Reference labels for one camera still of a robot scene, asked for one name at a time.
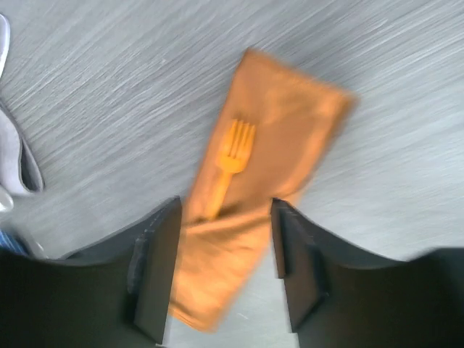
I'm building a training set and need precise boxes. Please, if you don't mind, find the orange plastic fork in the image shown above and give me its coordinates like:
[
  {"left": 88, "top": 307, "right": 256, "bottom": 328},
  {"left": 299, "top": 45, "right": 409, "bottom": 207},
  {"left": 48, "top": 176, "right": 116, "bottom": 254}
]
[{"left": 205, "top": 119, "right": 256, "bottom": 220}]

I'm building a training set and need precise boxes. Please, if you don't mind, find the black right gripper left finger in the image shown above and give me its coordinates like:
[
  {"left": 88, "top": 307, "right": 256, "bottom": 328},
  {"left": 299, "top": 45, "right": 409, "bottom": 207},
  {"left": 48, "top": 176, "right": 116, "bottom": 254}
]
[{"left": 1, "top": 196, "right": 181, "bottom": 347}]

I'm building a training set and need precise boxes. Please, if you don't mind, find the orange satin napkin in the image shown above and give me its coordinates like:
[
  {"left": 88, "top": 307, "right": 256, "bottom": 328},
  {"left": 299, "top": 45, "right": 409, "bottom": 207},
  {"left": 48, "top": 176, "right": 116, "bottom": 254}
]
[{"left": 169, "top": 49, "right": 355, "bottom": 332}]

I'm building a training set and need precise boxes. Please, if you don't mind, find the white cloth cap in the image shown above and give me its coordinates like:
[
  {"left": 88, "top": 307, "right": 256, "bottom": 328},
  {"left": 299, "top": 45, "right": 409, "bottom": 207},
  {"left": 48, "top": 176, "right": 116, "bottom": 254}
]
[{"left": 0, "top": 14, "right": 45, "bottom": 213}]

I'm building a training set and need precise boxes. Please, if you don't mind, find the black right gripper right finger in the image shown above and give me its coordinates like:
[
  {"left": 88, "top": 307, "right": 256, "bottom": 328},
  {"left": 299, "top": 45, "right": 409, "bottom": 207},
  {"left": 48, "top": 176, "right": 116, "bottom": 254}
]
[{"left": 270, "top": 199, "right": 463, "bottom": 347}]

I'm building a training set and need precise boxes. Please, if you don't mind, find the blue checkered cloth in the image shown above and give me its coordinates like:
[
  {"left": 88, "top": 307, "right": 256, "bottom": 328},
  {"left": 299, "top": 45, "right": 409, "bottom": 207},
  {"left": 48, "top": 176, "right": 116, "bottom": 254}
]
[{"left": 0, "top": 230, "right": 29, "bottom": 255}]

